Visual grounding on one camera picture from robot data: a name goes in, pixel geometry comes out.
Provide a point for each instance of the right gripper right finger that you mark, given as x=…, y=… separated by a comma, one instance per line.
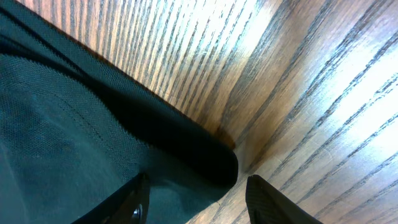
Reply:
x=266, y=205

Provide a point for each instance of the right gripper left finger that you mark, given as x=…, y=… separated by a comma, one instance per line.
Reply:
x=128, y=205

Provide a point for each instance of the black polo shirt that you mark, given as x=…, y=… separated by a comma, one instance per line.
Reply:
x=75, y=129

